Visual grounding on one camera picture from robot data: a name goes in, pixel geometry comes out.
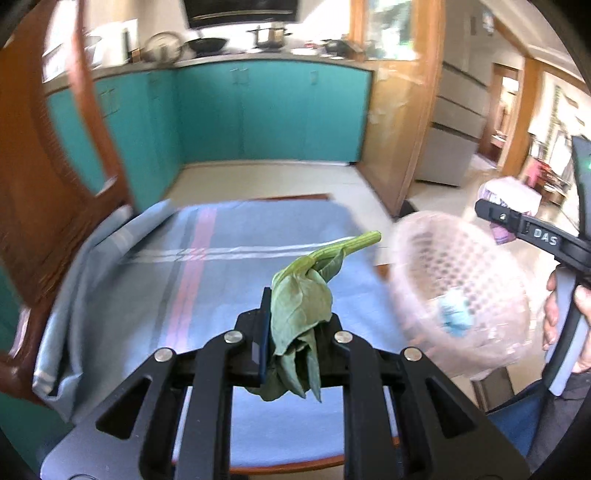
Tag green vegetable leaf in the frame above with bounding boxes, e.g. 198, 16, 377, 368
249, 231, 382, 402

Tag teal waffle cloth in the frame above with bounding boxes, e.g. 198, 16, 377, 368
440, 303, 475, 338

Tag teal kitchen cabinets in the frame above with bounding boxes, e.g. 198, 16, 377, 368
45, 59, 376, 199

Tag person right hand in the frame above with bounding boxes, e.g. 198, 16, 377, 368
542, 270, 591, 375

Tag pink plastic bag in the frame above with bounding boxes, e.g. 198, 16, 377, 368
478, 177, 541, 216

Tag pink lined laundry basket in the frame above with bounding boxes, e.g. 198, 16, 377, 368
388, 211, 535, 379

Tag grey refrigerator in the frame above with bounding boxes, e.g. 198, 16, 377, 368
414, 62, 491, 188

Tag brown wooden chair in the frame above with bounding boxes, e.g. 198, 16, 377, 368
1, 1, 133, 404

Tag wooden glass door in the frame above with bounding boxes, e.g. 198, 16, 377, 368
356, 1, 446, 217

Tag black wok on counter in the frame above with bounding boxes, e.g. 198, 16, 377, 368
185, 37, 228, 57

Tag steel pot on stove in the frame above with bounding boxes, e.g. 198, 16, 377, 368
249, 26, 291, 50

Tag black range hood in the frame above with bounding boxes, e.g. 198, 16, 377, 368
183, 0, 298, 29

